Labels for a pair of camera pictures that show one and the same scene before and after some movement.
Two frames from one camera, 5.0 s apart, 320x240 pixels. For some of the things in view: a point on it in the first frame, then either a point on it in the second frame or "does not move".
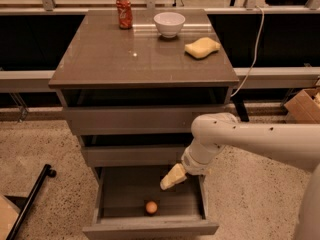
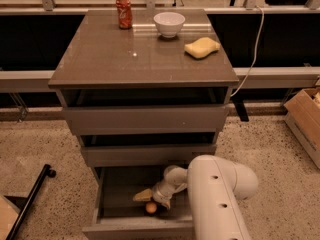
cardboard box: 304,107 does not move
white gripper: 190,164 to 158,193
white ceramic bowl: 169,24 does not move
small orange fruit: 151,207 does not move
